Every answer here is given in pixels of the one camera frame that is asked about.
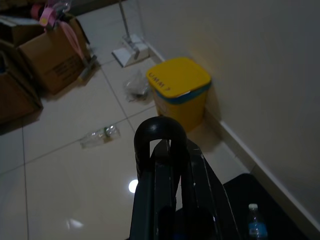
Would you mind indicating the yellow lidded trash bin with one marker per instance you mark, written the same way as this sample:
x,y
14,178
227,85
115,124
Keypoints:
x,y
178,80

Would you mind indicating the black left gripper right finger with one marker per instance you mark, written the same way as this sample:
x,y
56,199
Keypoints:
x,y
207,190

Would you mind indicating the open-flapped brown cardboard box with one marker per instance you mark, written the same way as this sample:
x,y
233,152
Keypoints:
x,y
15,25

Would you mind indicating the white-capped water bottle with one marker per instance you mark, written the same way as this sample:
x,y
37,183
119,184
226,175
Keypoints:
x,y
257,225

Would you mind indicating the printed brown cardboard box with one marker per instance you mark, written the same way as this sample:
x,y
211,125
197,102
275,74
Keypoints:
x,y
57,65

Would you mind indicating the white-headed broom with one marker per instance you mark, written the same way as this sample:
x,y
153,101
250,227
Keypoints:
x,y
130,51

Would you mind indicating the black floor mat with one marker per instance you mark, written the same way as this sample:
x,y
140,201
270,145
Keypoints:
x,y
240,200

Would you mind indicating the clear empty plastic bottle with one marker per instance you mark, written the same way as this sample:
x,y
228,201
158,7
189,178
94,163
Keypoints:
x,y
100,137

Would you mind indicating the crumpled clear plastic wrap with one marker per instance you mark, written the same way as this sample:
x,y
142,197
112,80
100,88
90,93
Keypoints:
x,y
136,85

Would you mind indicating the plain brown cardboard box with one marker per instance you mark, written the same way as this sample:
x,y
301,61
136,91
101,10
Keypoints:
x,y
17,100

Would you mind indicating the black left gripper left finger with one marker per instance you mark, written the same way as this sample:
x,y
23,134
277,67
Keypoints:
x,y
162,180

